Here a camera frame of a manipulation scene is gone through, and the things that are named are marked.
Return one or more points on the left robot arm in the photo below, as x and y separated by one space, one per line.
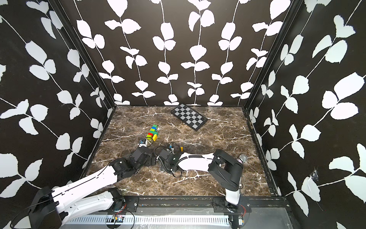
52 208

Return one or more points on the black mounting rail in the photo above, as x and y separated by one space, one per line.
217 203

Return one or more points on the black white checkerboard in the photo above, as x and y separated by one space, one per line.
189 116

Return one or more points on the white slotted cable duct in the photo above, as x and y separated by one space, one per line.
212 220

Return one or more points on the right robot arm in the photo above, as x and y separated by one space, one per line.
223 167

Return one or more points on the green long brick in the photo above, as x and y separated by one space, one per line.
152 134

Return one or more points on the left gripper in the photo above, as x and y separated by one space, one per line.
150 162

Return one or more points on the purple glitter microphone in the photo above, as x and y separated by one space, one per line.
243 158

